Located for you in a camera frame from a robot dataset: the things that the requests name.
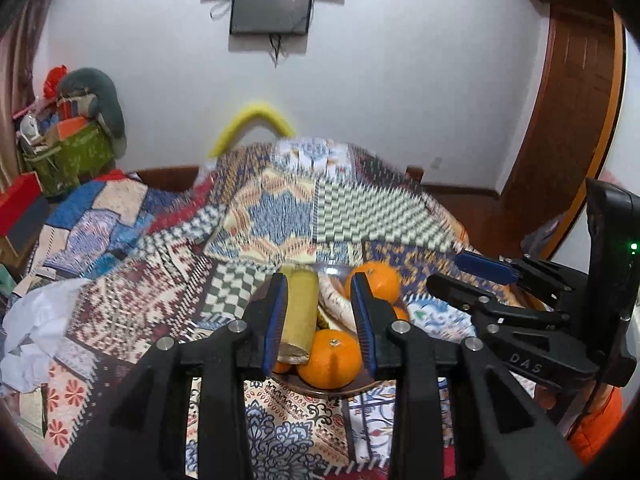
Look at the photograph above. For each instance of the red box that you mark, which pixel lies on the red box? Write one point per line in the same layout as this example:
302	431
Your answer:
20	200

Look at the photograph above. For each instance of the round brown plate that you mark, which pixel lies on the round brown plate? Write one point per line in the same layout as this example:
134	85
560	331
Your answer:
350	391

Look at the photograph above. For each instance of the person's right forearm orange sleeve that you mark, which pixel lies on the person's right forearm orange sleeve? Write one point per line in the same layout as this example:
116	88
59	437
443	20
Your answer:
597	425

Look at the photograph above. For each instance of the golden yellow long fruit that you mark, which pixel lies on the golden yellow long fruit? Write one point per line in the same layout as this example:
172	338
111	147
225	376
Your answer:
300	310

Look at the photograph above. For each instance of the wooden bed frame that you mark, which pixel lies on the wooden bed frame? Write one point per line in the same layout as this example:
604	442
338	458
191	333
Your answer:
170	177

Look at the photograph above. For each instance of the orange box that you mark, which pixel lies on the orange box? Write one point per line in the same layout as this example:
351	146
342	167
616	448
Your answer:
67	129

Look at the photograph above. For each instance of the orange fruit slice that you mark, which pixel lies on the orange fruit slice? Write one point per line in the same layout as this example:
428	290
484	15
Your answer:
400	313

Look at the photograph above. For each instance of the white wall socket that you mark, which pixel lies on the white wall socket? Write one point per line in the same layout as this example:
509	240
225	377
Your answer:
436	163

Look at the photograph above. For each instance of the brown striped curtain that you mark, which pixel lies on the brown striped curtain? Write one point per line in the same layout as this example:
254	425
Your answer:
12	125

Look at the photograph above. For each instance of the small black wall monitor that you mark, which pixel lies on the small black wall monitor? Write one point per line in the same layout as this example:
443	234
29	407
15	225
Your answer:
272	10

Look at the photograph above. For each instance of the white cloth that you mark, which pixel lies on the white cloth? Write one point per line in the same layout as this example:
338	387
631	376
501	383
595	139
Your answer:
35	320

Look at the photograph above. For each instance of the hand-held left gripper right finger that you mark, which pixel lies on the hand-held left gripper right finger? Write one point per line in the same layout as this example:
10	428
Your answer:
360	320

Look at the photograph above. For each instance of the green patterned bag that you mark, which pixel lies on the green patterned bag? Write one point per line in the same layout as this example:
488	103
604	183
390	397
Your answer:
75	155

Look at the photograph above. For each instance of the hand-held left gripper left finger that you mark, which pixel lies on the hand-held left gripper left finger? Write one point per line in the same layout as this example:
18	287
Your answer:
277	310

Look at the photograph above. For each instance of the small orange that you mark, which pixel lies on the small orange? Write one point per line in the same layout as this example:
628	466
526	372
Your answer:
281	366

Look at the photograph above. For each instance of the wooden door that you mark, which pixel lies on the wooden door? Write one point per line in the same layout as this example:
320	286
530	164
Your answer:
565	125

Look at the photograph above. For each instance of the yellow fuzzy arch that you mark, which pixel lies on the yellow fuzzy arch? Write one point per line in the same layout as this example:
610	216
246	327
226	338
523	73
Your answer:
240	120

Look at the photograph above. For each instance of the large orange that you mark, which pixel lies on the large orange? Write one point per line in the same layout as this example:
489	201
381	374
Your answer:
382	282
330	360

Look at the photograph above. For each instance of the red plastic bag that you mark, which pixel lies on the red plastic bag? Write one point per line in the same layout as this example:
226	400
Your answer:
52	82

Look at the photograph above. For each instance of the grey cushion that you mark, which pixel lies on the grey cushion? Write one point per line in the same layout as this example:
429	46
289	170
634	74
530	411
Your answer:
107	95

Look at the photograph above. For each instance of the teal plush toy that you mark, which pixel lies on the teal plush toy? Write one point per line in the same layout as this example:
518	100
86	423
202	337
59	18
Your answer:
5	280

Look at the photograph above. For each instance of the patchwork printed blanket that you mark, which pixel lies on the patchwork printed blanket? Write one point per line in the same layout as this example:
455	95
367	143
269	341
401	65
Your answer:
280	200

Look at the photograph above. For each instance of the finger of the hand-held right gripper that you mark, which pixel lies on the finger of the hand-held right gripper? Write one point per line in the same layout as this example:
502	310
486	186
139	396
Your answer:
460	292
485	265

